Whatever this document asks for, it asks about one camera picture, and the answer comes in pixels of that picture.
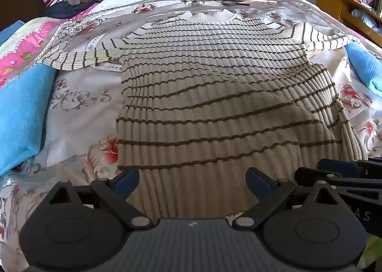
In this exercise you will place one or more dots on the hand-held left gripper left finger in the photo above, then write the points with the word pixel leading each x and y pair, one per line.
pixel 126 181

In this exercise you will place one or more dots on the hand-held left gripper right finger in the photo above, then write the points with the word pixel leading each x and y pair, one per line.
pixel 256 182

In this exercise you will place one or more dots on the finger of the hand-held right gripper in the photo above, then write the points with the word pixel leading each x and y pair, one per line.
pixel 352 185
pixel 337 166

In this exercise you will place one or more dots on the cream brown striped sweater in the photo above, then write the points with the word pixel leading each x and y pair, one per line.
pixel 209 81

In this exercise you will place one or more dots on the floral bedsheet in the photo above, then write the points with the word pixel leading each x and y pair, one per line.
pixel 83 102

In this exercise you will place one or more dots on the blue towel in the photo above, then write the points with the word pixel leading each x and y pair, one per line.
pixel 367 66
pixel 21 117

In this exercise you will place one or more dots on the wooden shelf unit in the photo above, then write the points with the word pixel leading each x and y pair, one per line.
pixel 334 6

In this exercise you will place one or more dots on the pink bordered white quilt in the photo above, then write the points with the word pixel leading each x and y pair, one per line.
pixel 35 33

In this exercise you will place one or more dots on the black magnifying glass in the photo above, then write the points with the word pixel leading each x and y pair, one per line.
pixel 231 3

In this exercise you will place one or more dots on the dark blue garment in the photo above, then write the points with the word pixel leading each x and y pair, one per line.
pixel 64 9

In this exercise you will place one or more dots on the blue pillow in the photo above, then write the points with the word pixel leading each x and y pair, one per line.
pixel 10 32

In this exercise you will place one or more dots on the dark wooden headboard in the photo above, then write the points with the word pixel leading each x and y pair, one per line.
pixel 18 0

